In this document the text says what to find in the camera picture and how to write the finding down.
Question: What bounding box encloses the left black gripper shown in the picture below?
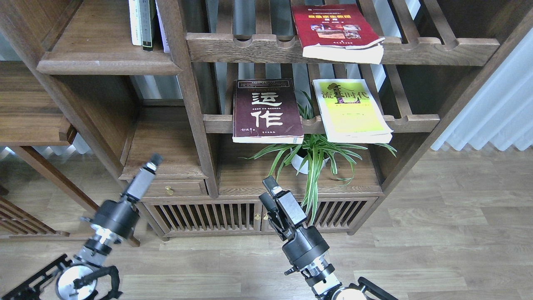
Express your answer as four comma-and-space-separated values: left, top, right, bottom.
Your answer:
90, 152, 163, 245

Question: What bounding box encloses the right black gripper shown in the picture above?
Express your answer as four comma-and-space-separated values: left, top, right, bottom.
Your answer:
259, 175, 331, 275

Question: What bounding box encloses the dark maroon book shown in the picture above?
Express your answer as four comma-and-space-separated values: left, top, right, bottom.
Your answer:
232, 78, 304, 144

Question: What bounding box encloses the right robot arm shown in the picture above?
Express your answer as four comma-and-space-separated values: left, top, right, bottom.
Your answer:
259, 176, 396, 300

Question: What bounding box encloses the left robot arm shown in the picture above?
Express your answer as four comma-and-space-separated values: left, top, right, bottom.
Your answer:
2, 153, 162, 300

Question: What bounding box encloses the brass drawer knob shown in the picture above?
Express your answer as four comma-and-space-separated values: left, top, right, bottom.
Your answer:
165, 186, 174, 195

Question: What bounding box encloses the white plant pot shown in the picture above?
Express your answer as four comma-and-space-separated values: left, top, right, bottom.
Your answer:
291, 151, 330, 176

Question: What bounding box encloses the green spider plant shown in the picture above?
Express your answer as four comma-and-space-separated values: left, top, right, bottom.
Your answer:
243, 90, 398, 226

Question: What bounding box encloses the dark wooden bookshelf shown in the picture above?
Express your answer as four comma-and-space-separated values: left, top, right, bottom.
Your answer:
1, 0, 532, 237

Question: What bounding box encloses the yellow green book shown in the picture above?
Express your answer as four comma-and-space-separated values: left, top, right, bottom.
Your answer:
312, 79, 393, 144

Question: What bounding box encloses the thin white upright book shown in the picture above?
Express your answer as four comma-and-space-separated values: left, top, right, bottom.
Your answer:
156, 1, 170, 53

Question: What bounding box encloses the wooden slatted chair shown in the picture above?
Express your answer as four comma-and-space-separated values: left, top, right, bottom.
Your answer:
0, 186, 70, 240

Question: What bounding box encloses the dark green upright book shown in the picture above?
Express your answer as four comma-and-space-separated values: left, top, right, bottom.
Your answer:
139, 0, 156, 52

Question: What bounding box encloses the red book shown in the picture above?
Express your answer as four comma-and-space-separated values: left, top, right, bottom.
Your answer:
291, 4, 384, 64

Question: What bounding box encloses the white curtain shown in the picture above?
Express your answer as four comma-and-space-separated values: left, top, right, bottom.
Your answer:
431, 30, 533, 151

